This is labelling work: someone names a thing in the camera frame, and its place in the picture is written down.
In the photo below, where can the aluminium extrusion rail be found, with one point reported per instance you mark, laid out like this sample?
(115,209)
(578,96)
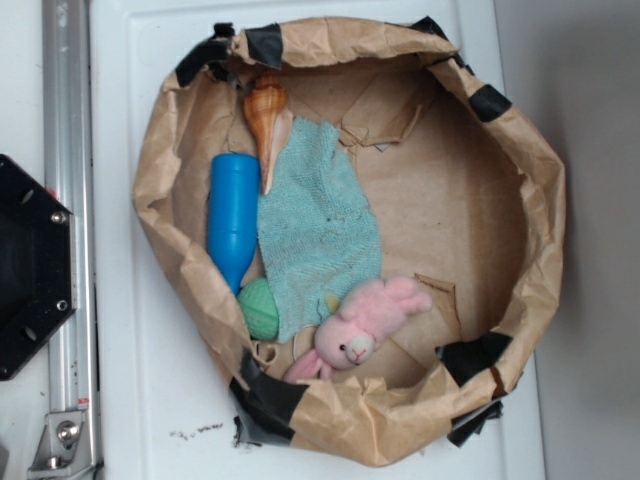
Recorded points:
(73,349)

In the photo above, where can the pink plush bunny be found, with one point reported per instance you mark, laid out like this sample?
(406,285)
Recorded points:
(370,313)

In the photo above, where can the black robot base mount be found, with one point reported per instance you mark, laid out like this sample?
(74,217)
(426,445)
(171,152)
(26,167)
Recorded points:
(36,267)

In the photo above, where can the teal terry cloth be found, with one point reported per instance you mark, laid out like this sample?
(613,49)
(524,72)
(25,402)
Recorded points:
(317,233)

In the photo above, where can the orange spiral sea shell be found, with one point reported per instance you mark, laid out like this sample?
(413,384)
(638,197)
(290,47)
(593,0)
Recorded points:
(270,121)

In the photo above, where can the blue plastic bottle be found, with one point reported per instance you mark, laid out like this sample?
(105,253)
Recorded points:
(232,222)

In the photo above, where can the green ribbed ball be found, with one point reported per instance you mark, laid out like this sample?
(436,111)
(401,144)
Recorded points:
(259,310)

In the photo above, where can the metal corner bracket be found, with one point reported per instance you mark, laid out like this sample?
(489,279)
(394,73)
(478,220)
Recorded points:
(63,450)

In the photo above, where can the brown paper bag bin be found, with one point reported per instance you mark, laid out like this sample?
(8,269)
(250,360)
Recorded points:
(469,198)

